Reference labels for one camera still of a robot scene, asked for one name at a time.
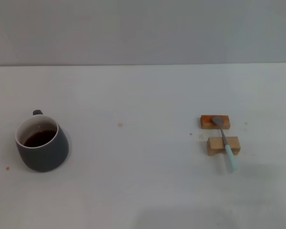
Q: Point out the dark grey ceramic coffee cup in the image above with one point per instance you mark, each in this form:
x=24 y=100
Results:
x=43 y=155

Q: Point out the reddish brown wooden block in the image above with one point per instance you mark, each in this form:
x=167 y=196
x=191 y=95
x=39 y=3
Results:
x=206 y=122

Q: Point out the light tan wooden block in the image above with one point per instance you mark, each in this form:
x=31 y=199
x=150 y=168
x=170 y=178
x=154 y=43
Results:
x=214 y=146

